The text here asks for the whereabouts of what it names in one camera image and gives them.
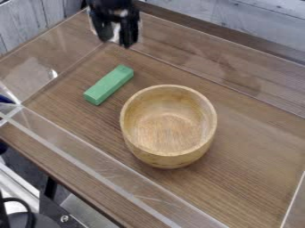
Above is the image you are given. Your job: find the brown wooden bowl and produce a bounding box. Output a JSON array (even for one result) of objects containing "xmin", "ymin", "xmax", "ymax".
[{"xmin": 119, "ymin": 85, "xmax": 218, "ymax": 169}]

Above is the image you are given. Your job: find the green rectangular block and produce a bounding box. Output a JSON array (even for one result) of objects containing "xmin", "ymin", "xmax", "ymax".
[{"xmin": 83, "ymin": 65, "xmax": 134, "ymax": 105}]

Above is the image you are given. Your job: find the black cable loop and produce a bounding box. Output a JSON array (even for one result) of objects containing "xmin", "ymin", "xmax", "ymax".
[{"xmin": 0, "ymin": 197, "xmax": 37, "ymax": 228}]

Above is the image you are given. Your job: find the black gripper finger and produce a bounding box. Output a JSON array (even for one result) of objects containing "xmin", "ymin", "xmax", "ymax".
[
  {"xmin": 119, "ymin": 13, "xmax": 139, "ymax": 48},
  {"xmin": 91, "ymin": 12, "xmax": 114, "ymax": 42}
]

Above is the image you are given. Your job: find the black table leg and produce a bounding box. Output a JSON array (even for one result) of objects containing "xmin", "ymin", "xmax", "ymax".
[{"xmin": 43, "ymin": 177, "xmax": 57, "ymax": 200}]

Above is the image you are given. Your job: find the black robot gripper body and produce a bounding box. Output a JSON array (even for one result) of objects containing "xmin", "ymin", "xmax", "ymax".
[{"xmin": 85, "ymin": 0, "xmax": 139, "ymax": 22}]

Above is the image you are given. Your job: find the metal plate with screw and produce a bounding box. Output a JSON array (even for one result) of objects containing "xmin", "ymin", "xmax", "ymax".
[{"xmin": 37, "ymin": 194, "xmax": 87, "ymax": 228}]

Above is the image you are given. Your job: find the clear acrylic front wall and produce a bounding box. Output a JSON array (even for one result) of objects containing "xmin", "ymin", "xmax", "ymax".
[{"xmin": 0, "ymin": 104, "xmax": 227, "ymax": 228}]

